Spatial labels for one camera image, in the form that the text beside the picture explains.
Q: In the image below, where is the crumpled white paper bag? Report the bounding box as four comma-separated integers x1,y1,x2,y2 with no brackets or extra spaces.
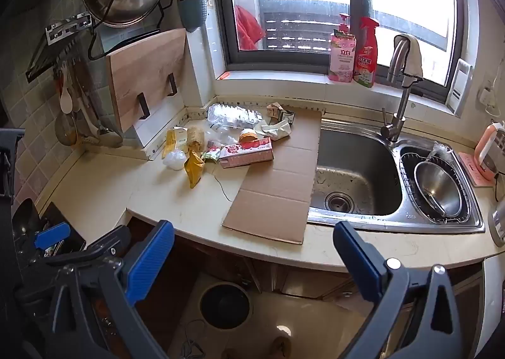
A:
254,120,293,141

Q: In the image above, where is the steel faucet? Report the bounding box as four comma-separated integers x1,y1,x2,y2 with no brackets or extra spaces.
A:
380,36,425,147

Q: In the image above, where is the black drain basket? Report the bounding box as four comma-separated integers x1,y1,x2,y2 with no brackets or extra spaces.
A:
399,141,474,226

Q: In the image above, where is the clear plastic container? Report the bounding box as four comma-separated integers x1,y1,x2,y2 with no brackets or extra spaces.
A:
207,103,264,132

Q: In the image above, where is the dark window frame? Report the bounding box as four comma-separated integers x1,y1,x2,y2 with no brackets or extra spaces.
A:
209,0,470,101

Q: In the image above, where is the white rice spoon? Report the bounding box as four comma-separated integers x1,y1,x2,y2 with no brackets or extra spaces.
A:
59,65,75,114

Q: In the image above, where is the pink electric kettle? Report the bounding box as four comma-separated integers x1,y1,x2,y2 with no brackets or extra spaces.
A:
473,119,505,182

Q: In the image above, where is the pink carton box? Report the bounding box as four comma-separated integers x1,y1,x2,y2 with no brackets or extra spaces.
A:
218,137,275,169

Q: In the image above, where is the white plug with cable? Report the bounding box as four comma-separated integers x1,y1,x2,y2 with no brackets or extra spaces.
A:
477,79,502,117

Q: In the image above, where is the beige dishcloth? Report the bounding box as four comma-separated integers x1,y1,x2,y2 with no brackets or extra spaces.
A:
394,33,424,79

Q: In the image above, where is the grey-blue utensil holder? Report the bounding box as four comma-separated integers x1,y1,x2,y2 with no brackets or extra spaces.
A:
176,0,208,33

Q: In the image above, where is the beige green milk carton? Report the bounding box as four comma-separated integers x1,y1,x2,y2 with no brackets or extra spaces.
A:
266,103,296,125

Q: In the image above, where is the white cutting board stand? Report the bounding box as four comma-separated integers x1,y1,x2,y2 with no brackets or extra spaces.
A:
132,72,186,160

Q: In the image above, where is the wooden cutting board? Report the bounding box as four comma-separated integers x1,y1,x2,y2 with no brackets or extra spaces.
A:
106,28,187,133

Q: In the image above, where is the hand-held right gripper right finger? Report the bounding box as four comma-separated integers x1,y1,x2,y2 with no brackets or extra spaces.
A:
332,221,478,359

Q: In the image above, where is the steel bowl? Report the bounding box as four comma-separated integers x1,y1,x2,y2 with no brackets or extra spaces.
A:
414,160,463,218

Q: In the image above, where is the pink mat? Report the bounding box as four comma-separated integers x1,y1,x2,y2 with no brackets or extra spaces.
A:
458,152,494,187

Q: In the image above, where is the brown cardboard sheet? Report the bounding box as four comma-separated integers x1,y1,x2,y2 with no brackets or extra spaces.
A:
222,107,323,245

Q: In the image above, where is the white plastic bag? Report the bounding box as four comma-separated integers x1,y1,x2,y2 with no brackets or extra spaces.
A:
163,148,187,170

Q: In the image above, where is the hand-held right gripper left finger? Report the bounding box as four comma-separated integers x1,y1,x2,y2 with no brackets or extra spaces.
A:
47,220,176,359

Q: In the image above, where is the beige loofah sponge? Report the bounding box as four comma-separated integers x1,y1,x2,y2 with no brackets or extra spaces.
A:
187,126,206,150

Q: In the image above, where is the yellow snack wrapper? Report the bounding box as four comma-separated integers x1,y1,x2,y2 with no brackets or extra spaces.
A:
184,149,206,189

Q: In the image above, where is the small clear plastic piece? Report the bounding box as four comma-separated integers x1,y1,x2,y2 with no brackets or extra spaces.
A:
206,124,237,144

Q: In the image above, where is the black slotted knife holder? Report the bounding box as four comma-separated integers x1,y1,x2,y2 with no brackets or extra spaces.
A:
26,33,58,79

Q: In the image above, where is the red spray bottle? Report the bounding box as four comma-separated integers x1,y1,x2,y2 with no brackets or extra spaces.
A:
353,17,380,88

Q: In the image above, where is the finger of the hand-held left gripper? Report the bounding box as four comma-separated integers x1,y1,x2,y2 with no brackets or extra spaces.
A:
24,222,72,263
59,226,133,265

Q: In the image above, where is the black floor cable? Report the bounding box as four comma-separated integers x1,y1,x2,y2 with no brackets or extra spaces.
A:
179,320,210,359

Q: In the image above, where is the red cloth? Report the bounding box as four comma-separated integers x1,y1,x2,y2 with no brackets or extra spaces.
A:
235,5,266,52

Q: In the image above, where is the black wire lid rack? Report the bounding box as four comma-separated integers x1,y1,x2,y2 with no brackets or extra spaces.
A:
87,0,176,62

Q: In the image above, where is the round dark trash bin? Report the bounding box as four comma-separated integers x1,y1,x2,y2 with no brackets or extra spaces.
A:
198,282,254,330

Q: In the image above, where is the silver wall hook rail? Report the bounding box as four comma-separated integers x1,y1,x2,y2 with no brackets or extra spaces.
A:
45,12,93,46

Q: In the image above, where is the round mesh strainer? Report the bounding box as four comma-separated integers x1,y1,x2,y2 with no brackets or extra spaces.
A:
54,110,78,146

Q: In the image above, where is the stainless steel sink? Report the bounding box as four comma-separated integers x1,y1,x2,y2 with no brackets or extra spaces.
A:
307,118,486,234

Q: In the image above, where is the yellow and white box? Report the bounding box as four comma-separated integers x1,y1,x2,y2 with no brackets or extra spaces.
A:
163,127,189,152

